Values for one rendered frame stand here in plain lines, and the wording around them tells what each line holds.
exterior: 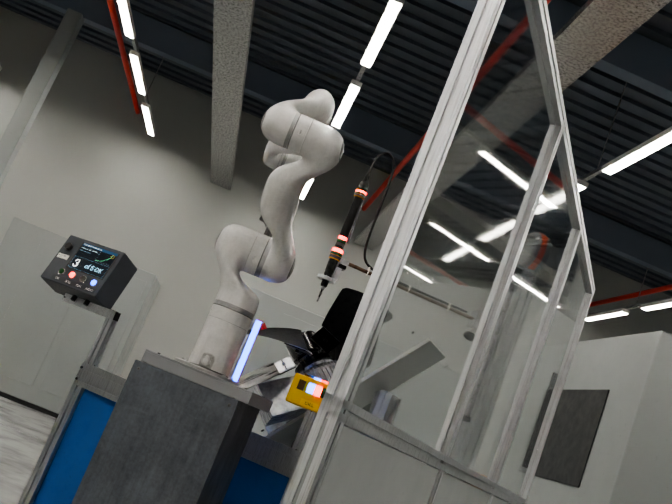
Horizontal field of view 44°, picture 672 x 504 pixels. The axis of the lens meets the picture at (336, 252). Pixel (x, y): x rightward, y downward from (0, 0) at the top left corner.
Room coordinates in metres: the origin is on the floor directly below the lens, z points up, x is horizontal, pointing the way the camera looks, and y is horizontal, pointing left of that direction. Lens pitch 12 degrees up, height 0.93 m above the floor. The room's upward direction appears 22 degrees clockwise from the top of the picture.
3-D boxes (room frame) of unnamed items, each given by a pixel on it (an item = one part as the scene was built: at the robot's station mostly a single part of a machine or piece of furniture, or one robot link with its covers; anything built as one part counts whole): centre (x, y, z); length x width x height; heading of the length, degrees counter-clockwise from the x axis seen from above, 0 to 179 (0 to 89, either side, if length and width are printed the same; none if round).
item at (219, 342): (2.33, 0.21, 1.06); 0.19 x 0.19 x 0.18
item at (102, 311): (2.92, 0.72, 1.04); 0.24 x 0.03 x 0.03; 65
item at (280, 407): (2.92, -0.01, 0.98); 0.20 x 0.16 x 0.20; 65
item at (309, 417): (2.53, -0.12, 0.92); 0.03 x 0.03 x 0.12; 65
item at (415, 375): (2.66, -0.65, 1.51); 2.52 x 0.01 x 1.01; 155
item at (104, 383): (2.69, 0.24, 0.82); 0.90 x 0.04 x 0.08; 65
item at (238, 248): (2.32, 0.24, 1.27); 0.19 x 0.12 x 0.24; 93
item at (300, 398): (2.53, -0.12, 1.02); 0.16 x 0.10 x 0.11; 65
